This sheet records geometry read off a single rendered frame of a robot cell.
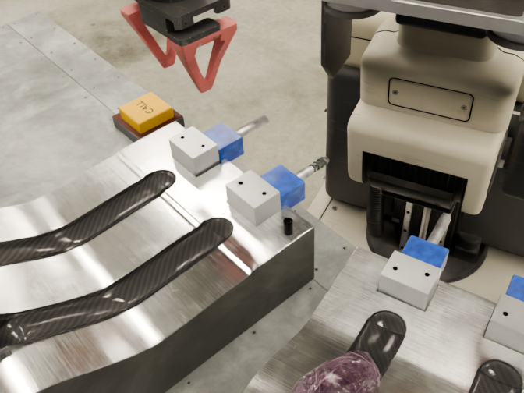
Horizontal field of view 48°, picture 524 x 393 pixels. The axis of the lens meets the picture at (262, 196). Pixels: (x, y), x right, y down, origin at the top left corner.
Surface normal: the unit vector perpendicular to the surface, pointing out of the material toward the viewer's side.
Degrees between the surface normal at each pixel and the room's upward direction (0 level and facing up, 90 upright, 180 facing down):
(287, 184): 0
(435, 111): 98
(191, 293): 4
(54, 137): 0
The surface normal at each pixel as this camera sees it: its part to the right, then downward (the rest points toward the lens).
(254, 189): -0.06, -0.71
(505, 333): -0.53, 0.62
